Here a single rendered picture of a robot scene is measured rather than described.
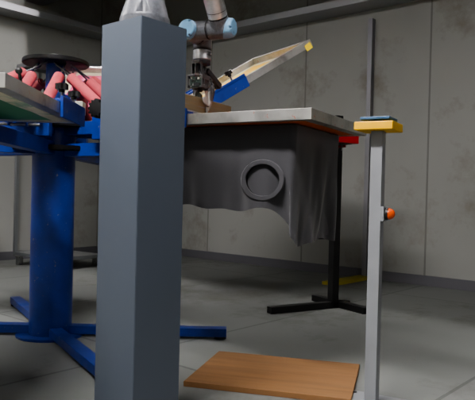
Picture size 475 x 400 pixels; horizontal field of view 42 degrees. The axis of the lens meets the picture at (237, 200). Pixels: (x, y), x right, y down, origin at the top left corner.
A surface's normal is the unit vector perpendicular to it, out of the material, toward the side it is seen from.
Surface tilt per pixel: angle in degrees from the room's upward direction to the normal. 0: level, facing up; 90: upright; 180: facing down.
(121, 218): 90
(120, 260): 90
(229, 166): 94
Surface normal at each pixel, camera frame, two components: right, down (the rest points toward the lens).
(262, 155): -0.48, 0.04
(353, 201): -0.65, 0.00
